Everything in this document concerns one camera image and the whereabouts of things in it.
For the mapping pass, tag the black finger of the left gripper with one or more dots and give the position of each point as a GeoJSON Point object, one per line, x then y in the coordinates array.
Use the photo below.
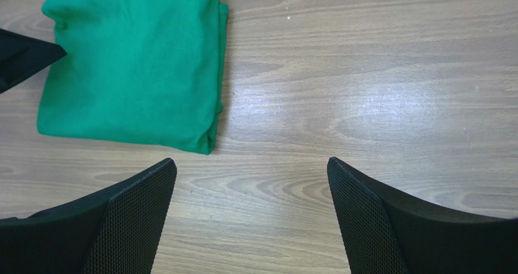
{"type": "Point", "coordinates": [23, 57]}

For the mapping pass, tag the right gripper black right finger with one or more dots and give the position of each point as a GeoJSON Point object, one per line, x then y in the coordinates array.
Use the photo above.
{"type": "Point", "coordinates": [386, 230]}

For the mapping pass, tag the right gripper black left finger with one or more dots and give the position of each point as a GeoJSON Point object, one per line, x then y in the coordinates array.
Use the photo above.
{"type": "Point", "coordinates": [113, 230]}

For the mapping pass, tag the green t shirt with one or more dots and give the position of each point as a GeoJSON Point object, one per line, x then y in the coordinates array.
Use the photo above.
{"type": "Point", "coordinates": [136, 71]}

